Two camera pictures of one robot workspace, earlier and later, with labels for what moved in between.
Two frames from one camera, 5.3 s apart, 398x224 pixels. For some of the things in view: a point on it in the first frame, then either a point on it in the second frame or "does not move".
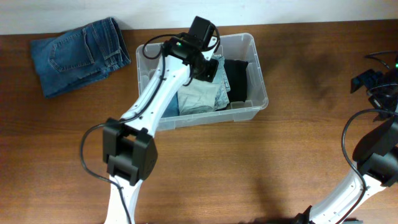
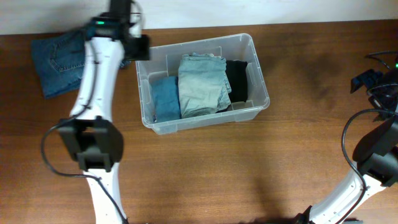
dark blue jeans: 69,61 does not move
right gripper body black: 379,84 does not move
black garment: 236,73 does not move
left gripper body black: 205,68 -> 135,48
